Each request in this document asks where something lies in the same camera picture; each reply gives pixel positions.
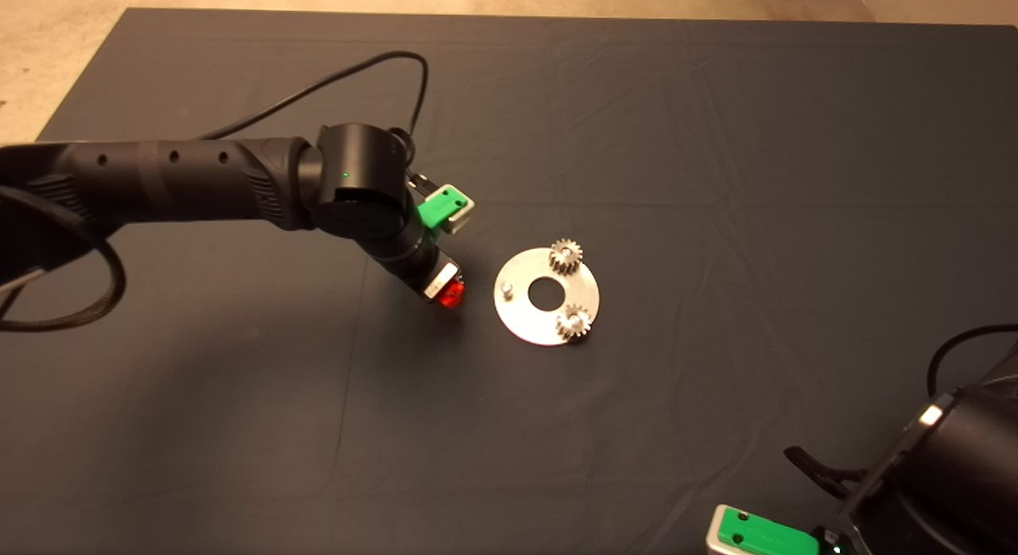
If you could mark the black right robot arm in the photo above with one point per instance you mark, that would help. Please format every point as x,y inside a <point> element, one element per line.
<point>970,459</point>

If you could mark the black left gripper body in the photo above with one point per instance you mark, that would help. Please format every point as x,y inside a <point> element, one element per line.
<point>417,265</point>

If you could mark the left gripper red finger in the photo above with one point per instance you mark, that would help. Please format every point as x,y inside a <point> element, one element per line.
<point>452,294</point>

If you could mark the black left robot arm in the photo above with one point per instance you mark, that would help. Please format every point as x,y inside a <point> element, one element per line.
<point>159,181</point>

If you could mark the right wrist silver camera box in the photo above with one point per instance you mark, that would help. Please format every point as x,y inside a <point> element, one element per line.
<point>713,539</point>

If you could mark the small steel planetary gear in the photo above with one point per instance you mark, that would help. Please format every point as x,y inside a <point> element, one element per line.
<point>580,329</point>
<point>559,262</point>

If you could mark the left wrist green camera mount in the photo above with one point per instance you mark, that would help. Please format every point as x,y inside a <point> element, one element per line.
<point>433,213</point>

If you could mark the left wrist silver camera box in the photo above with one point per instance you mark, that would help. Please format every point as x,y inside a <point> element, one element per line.
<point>463,217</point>

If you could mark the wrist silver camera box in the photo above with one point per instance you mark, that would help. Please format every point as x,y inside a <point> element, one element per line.
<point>463,217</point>
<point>713,539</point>

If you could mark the round metal carrier plate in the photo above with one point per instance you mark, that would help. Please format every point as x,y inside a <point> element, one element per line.
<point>517,320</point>

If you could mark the dark grey table cloth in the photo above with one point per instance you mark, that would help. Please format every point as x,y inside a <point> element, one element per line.
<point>636,141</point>

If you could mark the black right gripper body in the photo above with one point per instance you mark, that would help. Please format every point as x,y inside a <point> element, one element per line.
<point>835,543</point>

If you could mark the right wrist green camera mount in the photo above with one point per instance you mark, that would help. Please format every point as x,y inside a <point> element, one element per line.
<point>763,535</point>

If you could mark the wrist green camera mount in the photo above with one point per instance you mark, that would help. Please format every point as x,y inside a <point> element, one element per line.
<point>433,213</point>
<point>763,535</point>

